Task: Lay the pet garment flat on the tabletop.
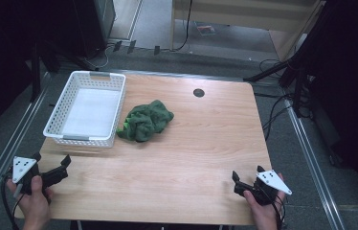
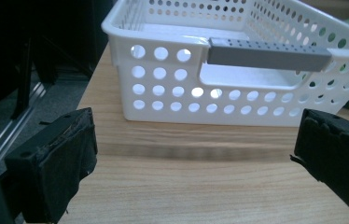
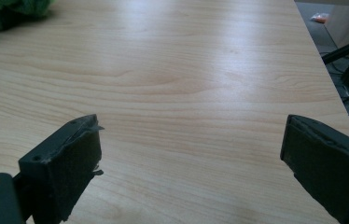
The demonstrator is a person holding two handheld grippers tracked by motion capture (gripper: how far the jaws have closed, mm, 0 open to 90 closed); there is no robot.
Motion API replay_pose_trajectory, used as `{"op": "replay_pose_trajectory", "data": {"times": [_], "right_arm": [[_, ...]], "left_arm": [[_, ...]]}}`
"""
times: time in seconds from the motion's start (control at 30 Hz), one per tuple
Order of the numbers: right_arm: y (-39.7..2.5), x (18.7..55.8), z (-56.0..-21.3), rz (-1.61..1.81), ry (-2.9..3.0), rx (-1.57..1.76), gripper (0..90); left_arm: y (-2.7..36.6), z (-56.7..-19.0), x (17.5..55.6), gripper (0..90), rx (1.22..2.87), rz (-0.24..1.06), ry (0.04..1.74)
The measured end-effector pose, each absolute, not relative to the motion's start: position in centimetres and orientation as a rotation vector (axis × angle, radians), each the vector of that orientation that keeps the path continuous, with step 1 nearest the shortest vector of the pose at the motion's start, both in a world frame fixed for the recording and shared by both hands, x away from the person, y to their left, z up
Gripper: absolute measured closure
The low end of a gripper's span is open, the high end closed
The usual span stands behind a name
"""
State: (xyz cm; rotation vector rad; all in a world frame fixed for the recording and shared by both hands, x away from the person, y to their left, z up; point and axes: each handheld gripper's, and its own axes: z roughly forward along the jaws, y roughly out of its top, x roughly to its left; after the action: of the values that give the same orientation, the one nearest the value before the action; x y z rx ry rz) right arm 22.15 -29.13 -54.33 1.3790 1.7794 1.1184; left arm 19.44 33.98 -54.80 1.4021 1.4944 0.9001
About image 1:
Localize person's left hand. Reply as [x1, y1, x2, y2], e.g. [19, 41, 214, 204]
[6, 174, 55, 230]

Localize black metal stand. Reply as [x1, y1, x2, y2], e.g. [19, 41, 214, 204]
[29, 41, 43, 104]

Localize dark cabinet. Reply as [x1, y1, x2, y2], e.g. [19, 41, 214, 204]
[71, 0, 118, 59]

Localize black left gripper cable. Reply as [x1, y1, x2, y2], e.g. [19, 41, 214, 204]
[0, 172, 25, 230]

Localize light wooden cabinet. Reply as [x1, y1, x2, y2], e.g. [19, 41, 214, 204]
[169, 0, 326, 61]

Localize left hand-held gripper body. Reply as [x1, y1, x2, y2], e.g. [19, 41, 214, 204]
[10, 155, 70, 196]

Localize black floor cables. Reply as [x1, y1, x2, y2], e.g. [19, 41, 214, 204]
[257, 57, 300, 142]

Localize white floor cable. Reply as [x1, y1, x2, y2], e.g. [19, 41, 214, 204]
[82, 44, 114, 70]

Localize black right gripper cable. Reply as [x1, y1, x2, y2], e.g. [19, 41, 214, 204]
[259, 183, 287, 230]

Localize black tripod stand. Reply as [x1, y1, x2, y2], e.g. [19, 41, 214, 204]
[243, 47, 317, 119]

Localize black hanging cable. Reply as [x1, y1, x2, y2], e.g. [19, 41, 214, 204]
[170, 0, 194, 53]

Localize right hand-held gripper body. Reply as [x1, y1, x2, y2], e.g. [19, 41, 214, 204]
[234, 170, 294, 206]

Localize person's right hand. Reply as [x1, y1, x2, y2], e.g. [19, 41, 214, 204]
[243, 172, 287, 230]

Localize green knitted pet garment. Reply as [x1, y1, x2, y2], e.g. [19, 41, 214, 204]
[116, 99, 175, 144]

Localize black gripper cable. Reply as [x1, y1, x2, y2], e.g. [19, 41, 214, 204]
[259, 183, 287, 230]
[0, 172, 25, 230]

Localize white perforated plastic basket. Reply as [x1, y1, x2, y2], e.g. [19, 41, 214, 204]
[42, 70, 127, 149]

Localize red printed booklet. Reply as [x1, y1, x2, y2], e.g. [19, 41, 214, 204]
[195, 22, 217, 36]

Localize metal floor rail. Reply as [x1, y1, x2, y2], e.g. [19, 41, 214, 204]
[0, 72, 52, 222]
[282, 97, 347, 230]
[99, 68, 246, 82]

